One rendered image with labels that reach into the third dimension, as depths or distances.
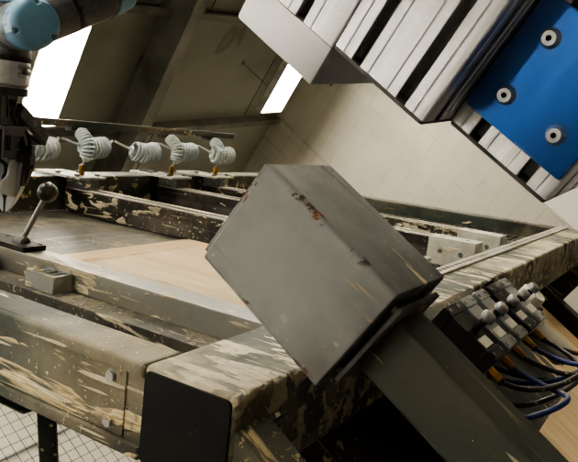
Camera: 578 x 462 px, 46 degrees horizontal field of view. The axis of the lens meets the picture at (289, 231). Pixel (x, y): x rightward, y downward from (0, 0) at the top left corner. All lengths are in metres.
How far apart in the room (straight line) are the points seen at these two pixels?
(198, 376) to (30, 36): 0.61
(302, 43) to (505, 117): 0.16
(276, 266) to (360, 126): 6.55
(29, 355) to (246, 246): 0.35
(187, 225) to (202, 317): 0.74
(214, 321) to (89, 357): 0.25
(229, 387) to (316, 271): 0.17
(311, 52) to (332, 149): 6.82
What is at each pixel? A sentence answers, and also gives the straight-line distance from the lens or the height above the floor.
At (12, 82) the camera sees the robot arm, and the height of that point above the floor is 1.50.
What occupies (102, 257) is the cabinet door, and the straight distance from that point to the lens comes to 1.37.
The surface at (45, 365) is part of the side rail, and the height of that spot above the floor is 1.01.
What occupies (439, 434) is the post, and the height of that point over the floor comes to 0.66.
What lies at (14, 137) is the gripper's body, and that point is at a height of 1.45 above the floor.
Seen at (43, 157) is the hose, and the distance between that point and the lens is 1.95.
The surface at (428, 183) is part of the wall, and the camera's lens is 6.82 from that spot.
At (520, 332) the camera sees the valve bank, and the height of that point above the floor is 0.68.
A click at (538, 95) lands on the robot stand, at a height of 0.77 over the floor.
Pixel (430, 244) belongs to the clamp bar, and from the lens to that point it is 1.80.
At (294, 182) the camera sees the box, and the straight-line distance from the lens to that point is 0.61.
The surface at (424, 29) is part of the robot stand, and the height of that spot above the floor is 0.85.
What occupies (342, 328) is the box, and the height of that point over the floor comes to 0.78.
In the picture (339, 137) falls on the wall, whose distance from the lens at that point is 7.28.
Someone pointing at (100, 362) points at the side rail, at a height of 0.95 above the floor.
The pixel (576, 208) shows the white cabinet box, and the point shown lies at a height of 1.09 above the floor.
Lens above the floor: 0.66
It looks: 20 degrees up
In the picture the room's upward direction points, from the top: 43 degrees counter-clockwise
